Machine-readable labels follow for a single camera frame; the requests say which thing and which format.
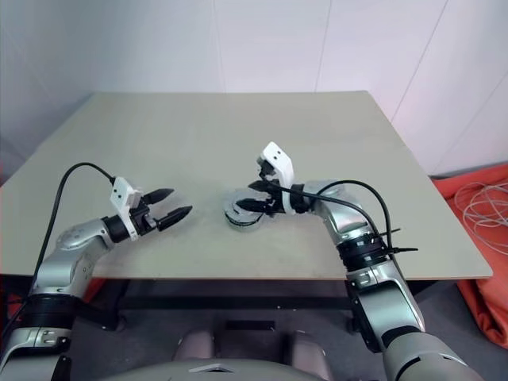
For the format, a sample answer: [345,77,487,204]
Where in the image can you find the black table frame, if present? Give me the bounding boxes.
[85,277,358,333]

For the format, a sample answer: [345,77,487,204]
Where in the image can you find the orange cloth bag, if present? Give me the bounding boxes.
[430,160,508,351]

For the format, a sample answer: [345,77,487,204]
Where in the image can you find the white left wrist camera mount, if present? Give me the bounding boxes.
[110,177,144,242]

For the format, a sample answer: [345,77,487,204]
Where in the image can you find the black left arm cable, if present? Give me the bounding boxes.
[0,162,118,338]

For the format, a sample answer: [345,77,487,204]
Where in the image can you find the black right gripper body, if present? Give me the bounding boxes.
[256,157,285,218]

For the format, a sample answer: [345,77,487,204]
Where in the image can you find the grey robot torso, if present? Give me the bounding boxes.
[146,358,347,381]

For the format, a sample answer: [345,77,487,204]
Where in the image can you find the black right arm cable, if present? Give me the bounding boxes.
[265,179,420,263]

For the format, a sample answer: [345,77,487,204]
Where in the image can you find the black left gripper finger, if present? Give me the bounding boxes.
[143,187,175,208]
[156,205,194,233]

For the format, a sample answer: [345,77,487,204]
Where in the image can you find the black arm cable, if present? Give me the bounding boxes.
[0,162,118,338]
[265,179,420,263]

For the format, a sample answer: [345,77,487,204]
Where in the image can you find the white cable coil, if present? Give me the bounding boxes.
[454,180,508,240]

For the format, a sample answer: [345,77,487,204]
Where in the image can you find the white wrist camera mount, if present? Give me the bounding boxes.
[110,177,144,242]
[256,140,297,217]

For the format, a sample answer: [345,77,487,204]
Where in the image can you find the round grey housing lid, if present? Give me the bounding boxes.
[222,188,264,218]

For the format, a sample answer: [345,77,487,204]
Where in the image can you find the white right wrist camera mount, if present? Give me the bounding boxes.
[256,140,297,217]

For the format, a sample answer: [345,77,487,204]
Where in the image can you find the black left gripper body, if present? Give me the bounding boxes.
[131,202,160,237]

